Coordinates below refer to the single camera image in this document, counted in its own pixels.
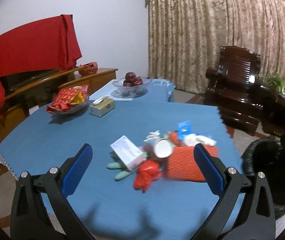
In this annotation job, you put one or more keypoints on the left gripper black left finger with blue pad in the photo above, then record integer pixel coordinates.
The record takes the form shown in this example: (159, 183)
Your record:
(29, 217)

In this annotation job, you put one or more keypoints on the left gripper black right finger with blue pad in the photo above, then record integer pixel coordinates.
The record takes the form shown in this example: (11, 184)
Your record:
(256, 217)

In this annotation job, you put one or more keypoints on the orange woven cloth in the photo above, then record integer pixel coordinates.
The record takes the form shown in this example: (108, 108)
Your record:
(181, 164)

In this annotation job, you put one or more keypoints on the green rubber glove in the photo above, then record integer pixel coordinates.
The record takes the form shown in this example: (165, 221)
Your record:
(119, 165)

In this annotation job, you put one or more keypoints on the white tissue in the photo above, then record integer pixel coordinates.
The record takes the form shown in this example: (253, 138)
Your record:
(193, 139)

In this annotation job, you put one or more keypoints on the blue white package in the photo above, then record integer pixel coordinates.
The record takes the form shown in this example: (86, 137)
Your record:
(184, 129)

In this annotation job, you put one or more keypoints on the white paper cup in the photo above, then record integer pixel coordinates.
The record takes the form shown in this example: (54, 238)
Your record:
(162, 148)

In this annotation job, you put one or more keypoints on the red plastic bag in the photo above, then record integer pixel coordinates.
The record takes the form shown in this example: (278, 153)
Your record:
(148, 172)

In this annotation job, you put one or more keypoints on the white pink small box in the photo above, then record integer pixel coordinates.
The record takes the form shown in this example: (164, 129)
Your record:
(128, 153)

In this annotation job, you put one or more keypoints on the black trash bin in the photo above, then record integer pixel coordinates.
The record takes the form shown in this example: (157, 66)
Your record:
(267, 155)

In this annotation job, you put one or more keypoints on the blue tablecloth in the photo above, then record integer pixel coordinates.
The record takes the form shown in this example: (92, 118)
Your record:
(169, 209)

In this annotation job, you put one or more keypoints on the dark wooden side table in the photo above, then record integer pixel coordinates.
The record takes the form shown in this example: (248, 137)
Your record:
(273, 115)

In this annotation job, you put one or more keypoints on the glass snack dish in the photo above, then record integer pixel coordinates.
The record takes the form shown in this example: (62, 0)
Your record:
(65, 106)

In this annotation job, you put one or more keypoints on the red snack packets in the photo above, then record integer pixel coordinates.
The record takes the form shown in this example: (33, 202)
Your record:
(69, 93)

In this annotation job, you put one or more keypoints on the beige tissue box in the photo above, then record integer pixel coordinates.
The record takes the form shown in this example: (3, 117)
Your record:
(101, 106)

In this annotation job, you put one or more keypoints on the dark wooden armchair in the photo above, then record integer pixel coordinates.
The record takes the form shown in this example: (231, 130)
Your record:
(235, 88)

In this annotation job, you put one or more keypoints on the wooden sideboard cabinet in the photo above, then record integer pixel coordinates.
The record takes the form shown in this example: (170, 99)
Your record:
(42, 92)

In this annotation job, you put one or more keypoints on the glass fruit bowl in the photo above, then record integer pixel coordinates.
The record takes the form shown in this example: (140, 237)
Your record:
(127, 92)

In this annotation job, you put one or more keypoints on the red bag on sideboard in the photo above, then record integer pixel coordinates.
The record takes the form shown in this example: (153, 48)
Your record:
(88, 69)

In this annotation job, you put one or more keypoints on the dark red apples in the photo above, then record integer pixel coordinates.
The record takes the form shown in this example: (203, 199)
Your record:
(131, 80)

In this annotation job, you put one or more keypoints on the red cloth cover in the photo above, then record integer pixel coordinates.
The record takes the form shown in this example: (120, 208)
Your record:
(49, 43)

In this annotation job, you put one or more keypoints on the beige patterned curtain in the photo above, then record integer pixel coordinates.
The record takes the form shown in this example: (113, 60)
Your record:
(185, 36)

